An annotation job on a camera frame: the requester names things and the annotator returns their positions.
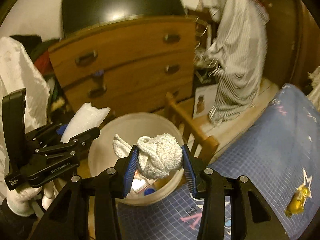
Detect white towel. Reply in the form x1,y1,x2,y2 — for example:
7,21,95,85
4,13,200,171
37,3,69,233
113,133,183,179

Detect white red medicine box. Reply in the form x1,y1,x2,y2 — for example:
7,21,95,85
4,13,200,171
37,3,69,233
131,171,153,193

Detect blue checkered bed sheet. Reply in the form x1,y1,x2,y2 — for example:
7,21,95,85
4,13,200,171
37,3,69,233
118,84,319,239

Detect black flat television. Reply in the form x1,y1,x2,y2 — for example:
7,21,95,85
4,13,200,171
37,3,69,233
61,0,185,36

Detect yellow snack wrapper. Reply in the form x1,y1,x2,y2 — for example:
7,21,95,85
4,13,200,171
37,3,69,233
285,184,312,217

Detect blue plastic lid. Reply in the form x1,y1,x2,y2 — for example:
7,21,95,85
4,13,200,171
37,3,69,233
144,187,156,196

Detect wooden chair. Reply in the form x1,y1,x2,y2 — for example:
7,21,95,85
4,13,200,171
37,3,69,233
164,92,219,165

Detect white satin cloth left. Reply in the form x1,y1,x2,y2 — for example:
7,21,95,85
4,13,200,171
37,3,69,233
1,37,49,200

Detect white plastic bucket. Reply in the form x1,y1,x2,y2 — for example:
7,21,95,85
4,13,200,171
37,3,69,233
88,113,184,206

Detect tangled white cables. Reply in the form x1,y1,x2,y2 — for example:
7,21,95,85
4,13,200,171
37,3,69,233
194,17,223,75

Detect white bubble wrap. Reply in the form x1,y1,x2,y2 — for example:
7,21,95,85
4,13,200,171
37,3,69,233
61,102,110,143

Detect striped cloth cover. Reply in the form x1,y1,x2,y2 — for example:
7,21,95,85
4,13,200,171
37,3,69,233
198,0,269,124

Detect wooden chest of drawers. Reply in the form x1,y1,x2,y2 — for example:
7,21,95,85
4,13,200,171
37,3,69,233
49,16,195,115

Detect white gloved left hand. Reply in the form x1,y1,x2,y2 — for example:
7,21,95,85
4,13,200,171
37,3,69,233
6,181,60,217

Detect dark wooden door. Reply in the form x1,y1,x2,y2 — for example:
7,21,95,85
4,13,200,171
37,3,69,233
259,0,302,87

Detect white cardboard product box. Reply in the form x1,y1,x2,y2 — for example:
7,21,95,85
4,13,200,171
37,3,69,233
193,84,218,118

